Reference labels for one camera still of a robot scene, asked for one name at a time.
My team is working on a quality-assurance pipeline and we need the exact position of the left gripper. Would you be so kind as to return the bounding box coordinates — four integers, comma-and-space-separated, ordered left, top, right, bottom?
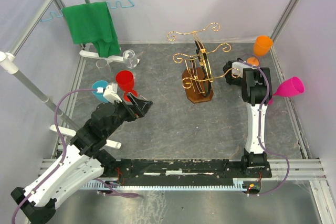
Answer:
104, 92, 153, 137

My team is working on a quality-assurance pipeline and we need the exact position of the red plastic wine glass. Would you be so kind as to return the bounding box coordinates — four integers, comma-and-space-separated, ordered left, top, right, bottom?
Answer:
116, 70, 138, 102

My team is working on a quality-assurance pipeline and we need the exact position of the orange plastic wine glass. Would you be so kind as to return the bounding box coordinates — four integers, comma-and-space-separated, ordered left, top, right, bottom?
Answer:
247, 36, 273, 66

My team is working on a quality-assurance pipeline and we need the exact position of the blue plastic wine glass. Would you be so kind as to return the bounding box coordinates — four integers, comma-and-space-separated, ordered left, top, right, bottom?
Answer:
92, 80, 108, 103

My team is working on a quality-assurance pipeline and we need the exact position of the small clear glass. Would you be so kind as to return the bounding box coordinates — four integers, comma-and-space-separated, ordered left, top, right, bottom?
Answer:
122, 49, 140, 69

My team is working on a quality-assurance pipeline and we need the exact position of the clear wine glass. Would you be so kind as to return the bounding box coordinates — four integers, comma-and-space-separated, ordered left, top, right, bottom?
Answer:
96, 58, 112, 77

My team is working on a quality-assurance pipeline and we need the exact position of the pink plastic wine glass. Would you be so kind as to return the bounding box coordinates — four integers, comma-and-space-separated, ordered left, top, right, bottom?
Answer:
270, 76, 305, 98

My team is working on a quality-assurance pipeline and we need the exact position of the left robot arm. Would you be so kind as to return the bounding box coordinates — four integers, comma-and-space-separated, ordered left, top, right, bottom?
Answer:
11, 92, 153, 223

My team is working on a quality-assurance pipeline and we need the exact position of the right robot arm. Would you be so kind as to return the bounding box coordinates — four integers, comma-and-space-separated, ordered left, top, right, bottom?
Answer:
223, 58, 272, 177

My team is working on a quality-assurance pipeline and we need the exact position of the white clothes rack stand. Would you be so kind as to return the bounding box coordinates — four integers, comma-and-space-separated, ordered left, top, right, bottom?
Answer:
0, 0, 140, 150

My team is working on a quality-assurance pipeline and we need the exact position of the green cloth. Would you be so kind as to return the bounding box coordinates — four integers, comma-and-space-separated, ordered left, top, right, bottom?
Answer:
62, 2, 121, 58

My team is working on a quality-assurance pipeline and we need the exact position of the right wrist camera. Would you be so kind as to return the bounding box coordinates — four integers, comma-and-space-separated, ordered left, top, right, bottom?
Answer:
232, 57, 259, 78

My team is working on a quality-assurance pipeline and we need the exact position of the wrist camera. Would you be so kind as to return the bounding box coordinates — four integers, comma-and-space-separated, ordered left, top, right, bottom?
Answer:
232, 57, 259, 78
103, 82, 122, 103

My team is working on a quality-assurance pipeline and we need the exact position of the gold wire wine glass rack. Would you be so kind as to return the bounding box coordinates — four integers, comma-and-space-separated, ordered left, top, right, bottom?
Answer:
166, 22, 232, 103

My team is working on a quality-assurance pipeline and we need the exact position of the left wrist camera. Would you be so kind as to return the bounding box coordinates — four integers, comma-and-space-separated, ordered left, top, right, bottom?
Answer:
103, 82, 122, 103

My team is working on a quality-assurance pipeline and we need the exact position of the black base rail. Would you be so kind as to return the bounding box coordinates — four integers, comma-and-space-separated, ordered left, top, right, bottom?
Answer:
98, 159, 272, 179

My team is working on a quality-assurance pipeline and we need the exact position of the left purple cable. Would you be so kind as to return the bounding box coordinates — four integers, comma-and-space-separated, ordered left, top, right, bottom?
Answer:
12, 89, 140, 224

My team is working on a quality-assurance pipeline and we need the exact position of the light blue cable duct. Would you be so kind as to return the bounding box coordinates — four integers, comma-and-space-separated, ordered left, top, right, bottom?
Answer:
80, 174, 259, 191

